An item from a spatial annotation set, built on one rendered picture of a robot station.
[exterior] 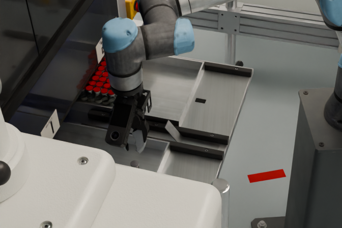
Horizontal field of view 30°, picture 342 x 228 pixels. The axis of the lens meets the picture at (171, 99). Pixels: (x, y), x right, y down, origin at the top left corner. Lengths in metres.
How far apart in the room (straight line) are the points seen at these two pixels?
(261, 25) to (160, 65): 0.90
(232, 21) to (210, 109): 1.03
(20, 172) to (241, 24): 2.16
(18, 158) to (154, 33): 0.71
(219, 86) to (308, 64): 1.54
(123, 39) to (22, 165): 0.66
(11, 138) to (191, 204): 0.21
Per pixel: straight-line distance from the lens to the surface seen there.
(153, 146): 1.68
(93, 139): 1.73
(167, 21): 1.37
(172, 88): 1.86
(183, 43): 1.35
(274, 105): 3.11
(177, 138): 1.69
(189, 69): 1.92
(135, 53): 1.34
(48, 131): 1.58
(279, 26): 2.74
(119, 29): 1.33
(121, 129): 1.42
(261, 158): 2.86
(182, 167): 1.64
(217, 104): 1.81
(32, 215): 0.69
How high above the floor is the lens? 2.11
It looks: 42 degrees down
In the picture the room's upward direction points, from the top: 3 degrees counter-clockwise
